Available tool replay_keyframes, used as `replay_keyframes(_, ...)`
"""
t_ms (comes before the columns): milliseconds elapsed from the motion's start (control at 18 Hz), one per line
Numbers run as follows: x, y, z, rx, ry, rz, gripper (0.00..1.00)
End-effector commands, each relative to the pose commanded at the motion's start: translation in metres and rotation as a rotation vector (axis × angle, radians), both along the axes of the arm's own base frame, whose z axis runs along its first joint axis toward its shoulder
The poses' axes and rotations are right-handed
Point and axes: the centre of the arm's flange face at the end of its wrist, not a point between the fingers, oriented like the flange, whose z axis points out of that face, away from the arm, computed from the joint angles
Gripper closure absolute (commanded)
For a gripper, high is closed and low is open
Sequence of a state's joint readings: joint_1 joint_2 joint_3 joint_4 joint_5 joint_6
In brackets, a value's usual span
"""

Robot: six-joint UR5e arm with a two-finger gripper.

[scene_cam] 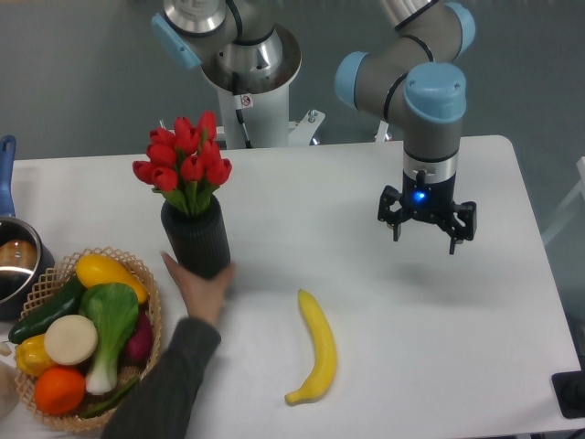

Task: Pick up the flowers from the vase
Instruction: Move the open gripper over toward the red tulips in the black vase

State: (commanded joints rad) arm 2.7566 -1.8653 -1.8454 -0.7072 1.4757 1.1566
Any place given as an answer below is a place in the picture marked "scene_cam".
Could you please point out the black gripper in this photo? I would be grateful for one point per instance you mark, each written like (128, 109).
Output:
(427, 196)

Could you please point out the dark grey ribbed vase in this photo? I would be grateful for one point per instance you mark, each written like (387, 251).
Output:
(200, 245)

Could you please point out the dark grey sleeved forearm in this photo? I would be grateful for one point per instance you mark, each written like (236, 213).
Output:
(160, 405)

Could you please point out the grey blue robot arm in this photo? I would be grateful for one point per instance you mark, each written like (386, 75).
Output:
(413, 84)

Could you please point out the person's bare hand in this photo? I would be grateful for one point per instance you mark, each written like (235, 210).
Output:
(203, 298)

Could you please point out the yellow banana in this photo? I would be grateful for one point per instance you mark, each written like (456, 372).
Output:
(322, 375)

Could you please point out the black device at table edge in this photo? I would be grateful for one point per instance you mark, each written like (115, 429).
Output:
(569, 390)

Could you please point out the red tulip bouquet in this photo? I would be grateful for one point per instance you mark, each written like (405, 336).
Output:
(184, 164)

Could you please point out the purple sweet potato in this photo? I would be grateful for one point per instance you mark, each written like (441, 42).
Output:
(139, 345)

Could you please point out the green bok choy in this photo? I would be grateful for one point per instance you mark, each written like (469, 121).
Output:
(113, 310)

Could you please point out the yellow squash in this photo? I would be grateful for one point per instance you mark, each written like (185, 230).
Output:
(93, 269)

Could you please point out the woven wicker basket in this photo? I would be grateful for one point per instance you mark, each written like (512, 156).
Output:
(47, 285)

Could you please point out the dark green cucumber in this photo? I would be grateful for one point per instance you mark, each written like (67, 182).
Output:
(66, 301)

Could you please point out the green bean pod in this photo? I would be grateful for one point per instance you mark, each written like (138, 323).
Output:
(100, 408)

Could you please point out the orange fruit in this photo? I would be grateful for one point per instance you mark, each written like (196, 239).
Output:
(59, 390)

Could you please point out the yellow bell pepper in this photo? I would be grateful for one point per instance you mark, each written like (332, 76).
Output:
(32, 358)

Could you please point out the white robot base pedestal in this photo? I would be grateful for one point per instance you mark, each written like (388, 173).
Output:
(253, 87)

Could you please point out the blue handled saucepan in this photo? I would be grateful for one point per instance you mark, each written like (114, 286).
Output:
(24, 256)

